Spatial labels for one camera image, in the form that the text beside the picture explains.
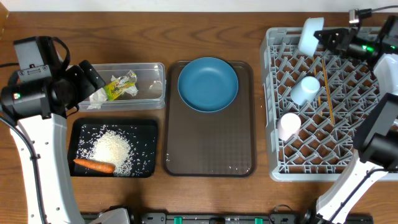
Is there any wooden chopstick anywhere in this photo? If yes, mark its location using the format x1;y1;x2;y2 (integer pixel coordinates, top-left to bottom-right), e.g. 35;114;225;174
312;56;323;117
321;59;335;126

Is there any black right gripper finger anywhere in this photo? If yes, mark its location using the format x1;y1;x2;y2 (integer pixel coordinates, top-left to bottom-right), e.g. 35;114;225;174
317;35;342;53
314;28;348;42

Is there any white tissue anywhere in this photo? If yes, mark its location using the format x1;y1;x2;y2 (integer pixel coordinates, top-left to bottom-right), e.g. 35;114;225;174
86;70;139;110

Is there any grey dishwasher rack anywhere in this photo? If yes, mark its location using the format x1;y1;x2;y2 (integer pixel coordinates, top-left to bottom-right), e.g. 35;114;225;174
260;27;380;182

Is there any yellow green snack wrapper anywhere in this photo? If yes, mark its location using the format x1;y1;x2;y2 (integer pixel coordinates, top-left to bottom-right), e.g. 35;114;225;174
104;70;138;101

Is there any pink cup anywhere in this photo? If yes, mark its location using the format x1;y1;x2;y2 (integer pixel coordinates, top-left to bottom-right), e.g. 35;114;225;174
277;113;301;141

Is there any dark blue plate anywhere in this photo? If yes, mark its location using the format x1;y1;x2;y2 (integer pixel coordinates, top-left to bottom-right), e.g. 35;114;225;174
177;57;239;113

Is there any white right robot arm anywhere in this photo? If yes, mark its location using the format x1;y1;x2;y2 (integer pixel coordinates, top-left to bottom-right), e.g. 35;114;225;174
303;16;397;223

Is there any orange carrot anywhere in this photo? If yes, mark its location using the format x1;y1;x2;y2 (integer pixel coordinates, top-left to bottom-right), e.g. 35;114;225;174
73;159;116;174

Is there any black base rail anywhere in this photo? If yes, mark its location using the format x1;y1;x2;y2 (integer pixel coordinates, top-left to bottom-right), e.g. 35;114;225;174
130;213;300;224

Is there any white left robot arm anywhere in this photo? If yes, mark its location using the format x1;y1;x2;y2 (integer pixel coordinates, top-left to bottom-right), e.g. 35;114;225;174
1;36;131;223

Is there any light blue cup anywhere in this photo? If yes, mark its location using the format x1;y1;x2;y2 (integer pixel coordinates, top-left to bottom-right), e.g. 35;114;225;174
290;76;318;106

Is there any pile of rice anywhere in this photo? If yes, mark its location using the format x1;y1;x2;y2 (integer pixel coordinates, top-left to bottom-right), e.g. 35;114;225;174
76;124;155;177

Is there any brown serving tray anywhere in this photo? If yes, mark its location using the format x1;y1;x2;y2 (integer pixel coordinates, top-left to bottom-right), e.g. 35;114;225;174
163;61;257;177

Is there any black waste tray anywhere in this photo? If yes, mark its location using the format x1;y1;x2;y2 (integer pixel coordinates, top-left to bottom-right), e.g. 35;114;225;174
67;119;159;179

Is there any light blue bowl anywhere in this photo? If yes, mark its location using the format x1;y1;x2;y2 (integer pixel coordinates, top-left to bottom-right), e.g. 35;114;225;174
298;17;324;57

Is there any clear plastic waste bin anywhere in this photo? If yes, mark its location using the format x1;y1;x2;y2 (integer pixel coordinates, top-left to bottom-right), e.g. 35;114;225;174
79;63;166;112

